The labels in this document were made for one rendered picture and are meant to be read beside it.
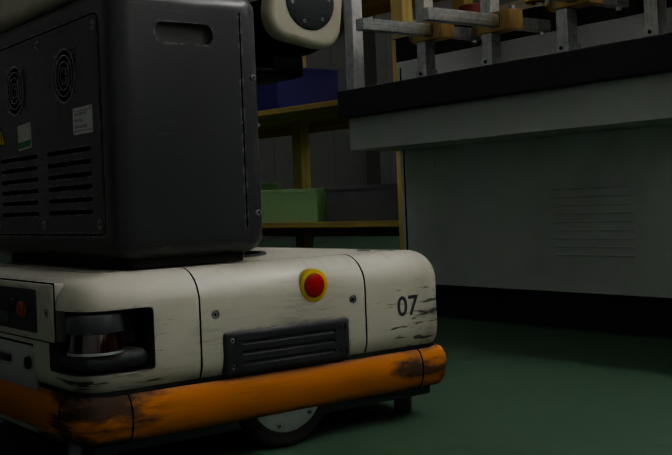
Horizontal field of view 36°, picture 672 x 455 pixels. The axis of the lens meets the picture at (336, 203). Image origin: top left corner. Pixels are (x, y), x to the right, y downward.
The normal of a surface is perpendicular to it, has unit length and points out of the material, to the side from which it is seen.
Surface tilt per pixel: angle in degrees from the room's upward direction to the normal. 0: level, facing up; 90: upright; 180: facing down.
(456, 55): 90
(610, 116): 90
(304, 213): 90
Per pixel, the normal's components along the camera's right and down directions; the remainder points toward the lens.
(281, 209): -0.73, 0.03
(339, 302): 0.60, -0.02
